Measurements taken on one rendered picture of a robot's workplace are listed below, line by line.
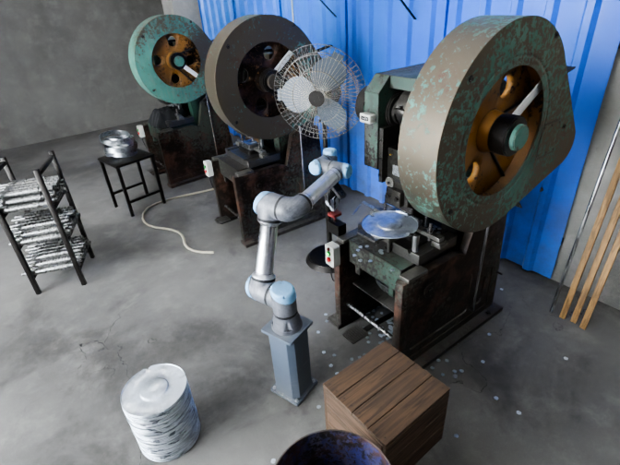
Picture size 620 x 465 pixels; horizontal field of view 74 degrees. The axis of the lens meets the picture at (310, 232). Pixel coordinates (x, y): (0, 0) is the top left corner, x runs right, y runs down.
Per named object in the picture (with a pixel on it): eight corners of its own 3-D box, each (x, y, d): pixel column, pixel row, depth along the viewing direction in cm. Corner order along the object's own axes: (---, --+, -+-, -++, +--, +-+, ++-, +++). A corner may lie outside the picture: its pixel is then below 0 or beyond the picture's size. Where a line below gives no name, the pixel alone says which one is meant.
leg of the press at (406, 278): (402, 385, 222) (413, 243, 177) (387, 371, 231) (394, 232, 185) (502, 311, 267) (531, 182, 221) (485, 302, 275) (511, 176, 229)
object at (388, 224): (389, 245, 198) (389, 244, 198) (350, 223, 219) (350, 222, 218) (430, 225, 212) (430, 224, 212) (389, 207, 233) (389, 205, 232)
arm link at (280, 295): (287, 321, 191) (284, 298, 184) (265, 311, 198) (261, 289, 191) (303, 306, 199) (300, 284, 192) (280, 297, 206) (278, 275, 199)
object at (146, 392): (195, 397, 184) (194, 395, 184) (127, 429, 172) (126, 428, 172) (176, 355, 206) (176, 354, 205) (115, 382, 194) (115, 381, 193)
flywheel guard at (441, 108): (428, 262, 160) (452, 28, 119) (376, 234, 181) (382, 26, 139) (563, 185, 210) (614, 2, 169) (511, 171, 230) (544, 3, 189)
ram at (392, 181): (401, 210, 204) (404, 153, 189) (379, 201, 215) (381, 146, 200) (424, 200, 213) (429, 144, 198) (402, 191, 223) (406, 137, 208)
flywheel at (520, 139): (438, 136, 125) (572, -17, 137) (390, 123, 140) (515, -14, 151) (482, 258, 175) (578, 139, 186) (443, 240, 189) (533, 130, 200)
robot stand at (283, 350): (297, 407, 214) (290, 344, 192) (270, 390, 224) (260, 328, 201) (317, 382, 227) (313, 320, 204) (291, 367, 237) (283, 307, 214)
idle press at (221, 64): (245, 264, 331) (204, 20, 243) (200, 219, 403) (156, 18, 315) (387, 207, 401) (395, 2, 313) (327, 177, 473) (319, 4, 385)
